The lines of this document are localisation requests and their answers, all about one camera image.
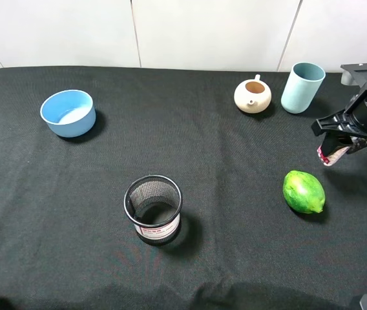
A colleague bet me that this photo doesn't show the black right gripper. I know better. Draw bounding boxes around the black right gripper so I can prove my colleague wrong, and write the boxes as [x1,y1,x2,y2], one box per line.
[311,88,367,157]

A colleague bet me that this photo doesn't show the small pink yogurt bottle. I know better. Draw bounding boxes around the small pink yogurt bottle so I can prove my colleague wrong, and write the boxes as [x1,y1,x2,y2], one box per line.
[317,143,350,167]

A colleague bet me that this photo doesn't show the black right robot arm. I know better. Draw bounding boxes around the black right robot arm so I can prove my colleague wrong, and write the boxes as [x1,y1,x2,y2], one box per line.
[311,64,367,166]

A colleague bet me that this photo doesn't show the green lime fruit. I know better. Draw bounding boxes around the green lime fruit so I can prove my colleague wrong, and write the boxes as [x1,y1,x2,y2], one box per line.
[282,170,326,214]

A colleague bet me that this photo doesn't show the light blue tall cup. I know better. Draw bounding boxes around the light blue tall cup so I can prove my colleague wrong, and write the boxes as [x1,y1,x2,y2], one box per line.
[280,62,326,114]

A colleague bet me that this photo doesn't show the beige ceramic teapot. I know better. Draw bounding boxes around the beige ceramic teapot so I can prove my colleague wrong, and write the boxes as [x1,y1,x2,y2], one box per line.
[234,74,272,114]

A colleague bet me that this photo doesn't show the black mesh pen holder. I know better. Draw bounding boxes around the black mesh pen holder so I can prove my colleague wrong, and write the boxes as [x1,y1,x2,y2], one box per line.
[123,174,183,246]

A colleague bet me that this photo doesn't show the blue bowl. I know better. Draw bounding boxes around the blue bowl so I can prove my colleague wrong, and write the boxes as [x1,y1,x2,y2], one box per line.
[40,90,96,138]

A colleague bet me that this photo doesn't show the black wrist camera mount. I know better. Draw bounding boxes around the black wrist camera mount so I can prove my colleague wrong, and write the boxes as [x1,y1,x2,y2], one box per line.
[341,63,367,87]

